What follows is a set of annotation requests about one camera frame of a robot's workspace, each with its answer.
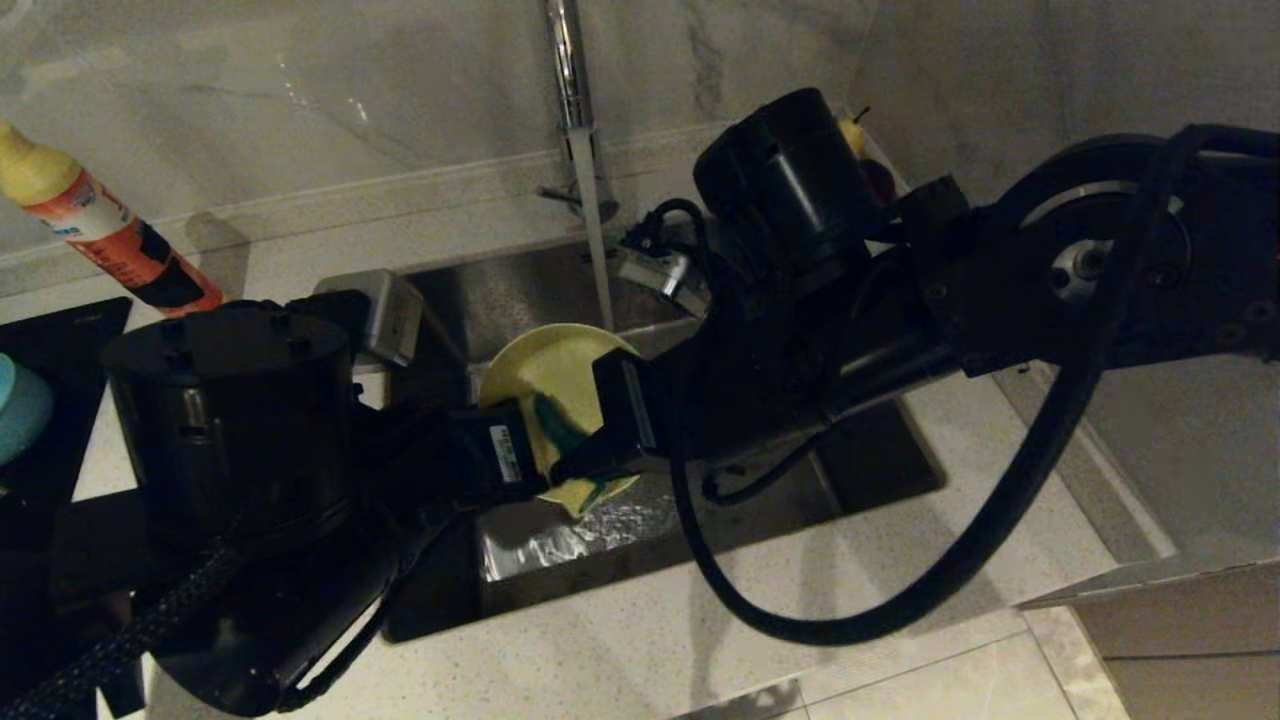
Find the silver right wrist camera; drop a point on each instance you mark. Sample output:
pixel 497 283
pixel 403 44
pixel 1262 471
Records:
pixel 660 270

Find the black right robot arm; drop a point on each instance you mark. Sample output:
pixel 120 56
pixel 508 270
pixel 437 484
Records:
pixel 1000 260

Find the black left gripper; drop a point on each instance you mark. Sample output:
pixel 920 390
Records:
pixel 470 460

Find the blue plastic bowl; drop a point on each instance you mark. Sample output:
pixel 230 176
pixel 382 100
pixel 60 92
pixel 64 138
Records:
pixel 22 410

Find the orange detergent bottle yellow cap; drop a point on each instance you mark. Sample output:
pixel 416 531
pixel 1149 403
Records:
pixel 80 215

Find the running water stream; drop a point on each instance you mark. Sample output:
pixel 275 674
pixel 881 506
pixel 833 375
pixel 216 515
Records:
pixel 598 240

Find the dark red apple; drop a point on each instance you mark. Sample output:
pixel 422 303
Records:
pixel 880 182

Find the green yellow sponge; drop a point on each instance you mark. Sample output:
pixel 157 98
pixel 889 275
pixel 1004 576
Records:
pixel 555 430

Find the chrome faucet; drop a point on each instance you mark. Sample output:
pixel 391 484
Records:
pixel 565 70

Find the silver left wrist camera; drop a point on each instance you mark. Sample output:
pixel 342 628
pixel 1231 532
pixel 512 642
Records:
pixel 395 320

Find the yellow plastic bowl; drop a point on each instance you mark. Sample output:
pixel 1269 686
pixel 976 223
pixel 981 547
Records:
pixel 550 375

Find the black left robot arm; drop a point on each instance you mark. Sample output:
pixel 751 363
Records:
pixel 230 450

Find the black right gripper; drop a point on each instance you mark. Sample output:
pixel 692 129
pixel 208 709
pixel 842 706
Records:
pixel 760 390

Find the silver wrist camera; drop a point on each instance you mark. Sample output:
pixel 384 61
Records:
pixel 395 320
pixel 660 270

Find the yellow pear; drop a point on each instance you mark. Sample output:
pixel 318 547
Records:
pixel 852 135

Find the black induction cooktop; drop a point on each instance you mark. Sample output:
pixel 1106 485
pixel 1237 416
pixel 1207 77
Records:
pixel 60 350

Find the stainless steel sink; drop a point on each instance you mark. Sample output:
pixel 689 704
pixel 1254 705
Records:
pixel 620 540

